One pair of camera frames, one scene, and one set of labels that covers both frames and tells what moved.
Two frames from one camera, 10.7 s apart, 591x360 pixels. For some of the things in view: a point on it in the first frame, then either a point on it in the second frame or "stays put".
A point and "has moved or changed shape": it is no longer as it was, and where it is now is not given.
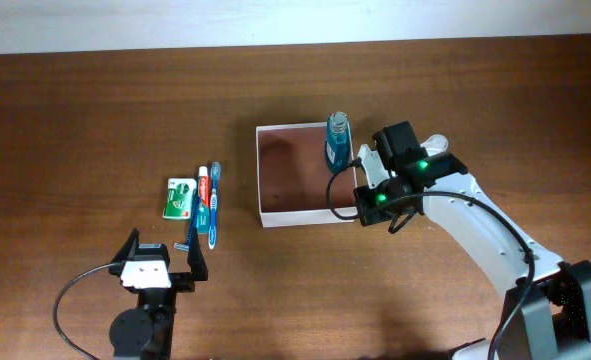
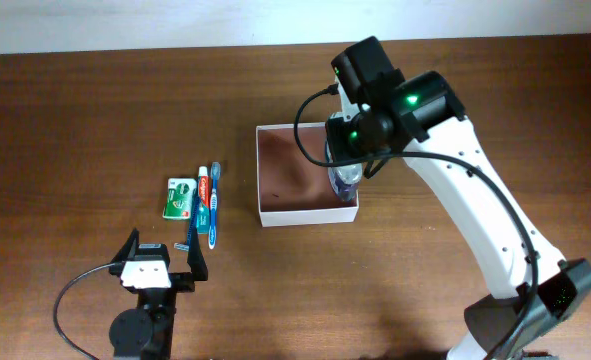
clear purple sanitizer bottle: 435,144 has moved or changed shape
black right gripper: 368,211 -> 339,145
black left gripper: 186,281 stays put
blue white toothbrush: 215,170 stays put
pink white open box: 293,177 stays put
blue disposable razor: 184,246 stays put
